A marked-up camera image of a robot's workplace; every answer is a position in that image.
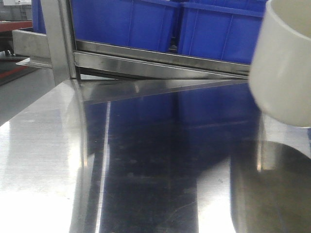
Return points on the steel shelf frame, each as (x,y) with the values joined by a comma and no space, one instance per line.
(68,58)

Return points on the blue crate right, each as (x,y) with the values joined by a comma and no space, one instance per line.
(224,30)

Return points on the blue crate far left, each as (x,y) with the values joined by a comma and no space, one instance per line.
(37,17)

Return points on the blue crate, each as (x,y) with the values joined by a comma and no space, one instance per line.
(37,17)
(143,24)
(224,30)

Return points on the white plastic bin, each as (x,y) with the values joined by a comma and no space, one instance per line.
(280,73)

